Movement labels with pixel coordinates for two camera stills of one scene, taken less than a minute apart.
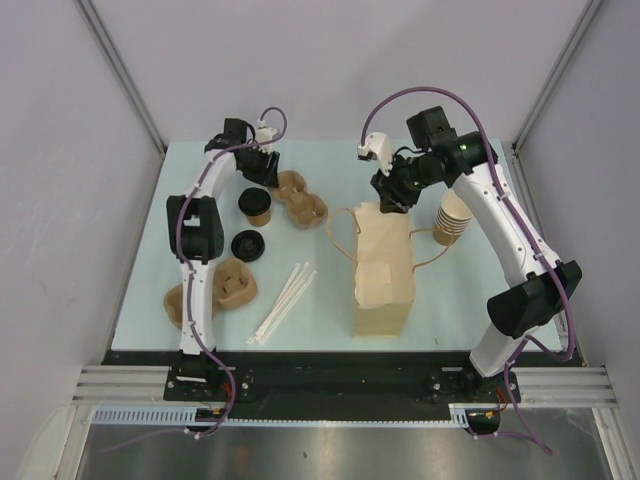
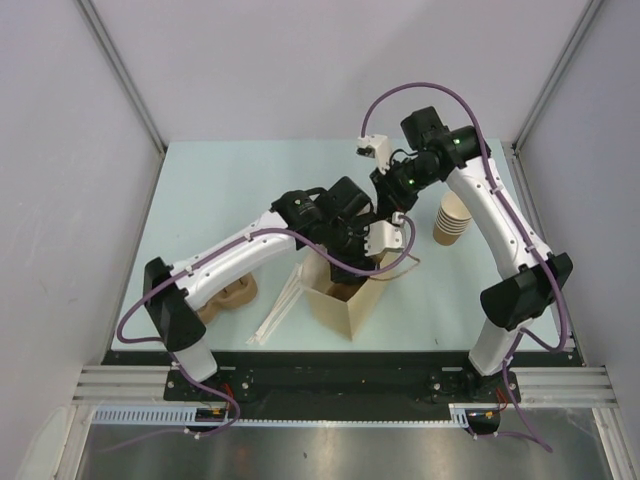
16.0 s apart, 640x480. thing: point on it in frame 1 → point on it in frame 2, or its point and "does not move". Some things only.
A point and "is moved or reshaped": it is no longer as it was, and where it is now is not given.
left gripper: [267, 177] → [339, 272]
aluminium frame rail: [537, 384] does not move
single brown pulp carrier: [305, 209] is moved or reshaped
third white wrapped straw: [288, 308] does not move
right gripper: [392, 198] does not move
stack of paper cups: [453, 218] does not move
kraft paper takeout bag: [384, 281] → [350, 315]
